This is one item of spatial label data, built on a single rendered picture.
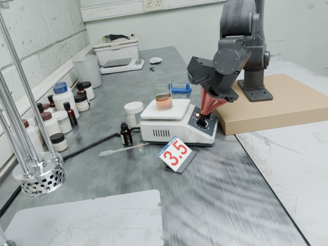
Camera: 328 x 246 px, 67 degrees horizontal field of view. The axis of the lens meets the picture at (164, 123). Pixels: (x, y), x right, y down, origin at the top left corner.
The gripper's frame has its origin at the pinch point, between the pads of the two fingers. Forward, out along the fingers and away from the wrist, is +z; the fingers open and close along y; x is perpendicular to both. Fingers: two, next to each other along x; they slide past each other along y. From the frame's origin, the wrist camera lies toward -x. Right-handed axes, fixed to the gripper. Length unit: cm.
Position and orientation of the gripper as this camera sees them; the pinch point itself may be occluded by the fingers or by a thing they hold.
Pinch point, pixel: (204, 111)
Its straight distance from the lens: 71.2
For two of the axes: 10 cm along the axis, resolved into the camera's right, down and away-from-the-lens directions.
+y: 3.5, 6.5, -6.8
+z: -3.6, 7.6, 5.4
